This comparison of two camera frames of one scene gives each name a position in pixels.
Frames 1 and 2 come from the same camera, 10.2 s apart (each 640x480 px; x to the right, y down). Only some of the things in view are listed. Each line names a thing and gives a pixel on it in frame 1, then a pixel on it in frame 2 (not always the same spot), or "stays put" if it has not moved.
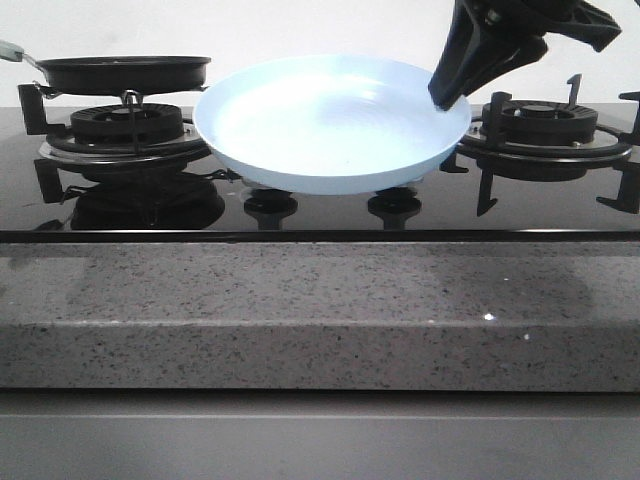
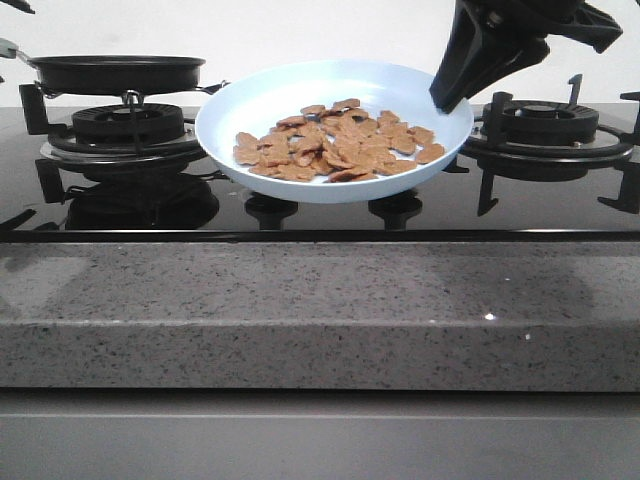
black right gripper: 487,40 stays put
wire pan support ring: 36,124 to 132,95
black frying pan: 115,75 stays put
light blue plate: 329,125 stays put
